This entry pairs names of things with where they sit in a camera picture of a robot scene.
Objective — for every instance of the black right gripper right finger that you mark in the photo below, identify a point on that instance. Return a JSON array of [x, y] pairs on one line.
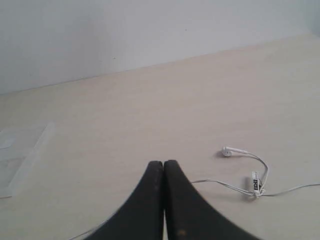
[[189, 216]]

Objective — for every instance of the clear plastic storage case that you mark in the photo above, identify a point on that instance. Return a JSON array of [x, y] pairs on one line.
[[20, 149]]

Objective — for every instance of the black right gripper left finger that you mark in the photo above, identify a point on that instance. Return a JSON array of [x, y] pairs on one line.
[[141, 217]]

